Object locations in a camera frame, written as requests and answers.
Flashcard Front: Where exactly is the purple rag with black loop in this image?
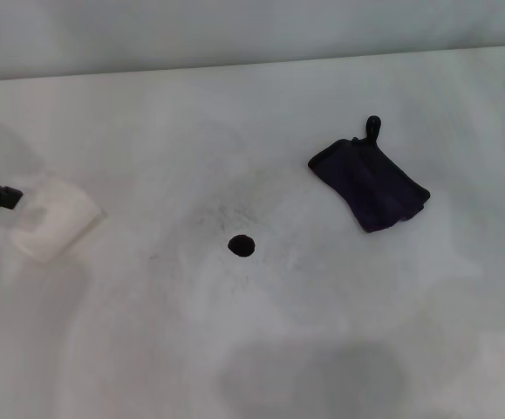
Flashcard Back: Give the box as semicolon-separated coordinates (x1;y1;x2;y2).
307;114;432;234

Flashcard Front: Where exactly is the black water stain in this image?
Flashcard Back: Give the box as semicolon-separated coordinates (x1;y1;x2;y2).
227;234;257;259

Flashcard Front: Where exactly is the white paper cup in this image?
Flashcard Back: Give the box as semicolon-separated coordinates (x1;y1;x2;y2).
10;180;104;264

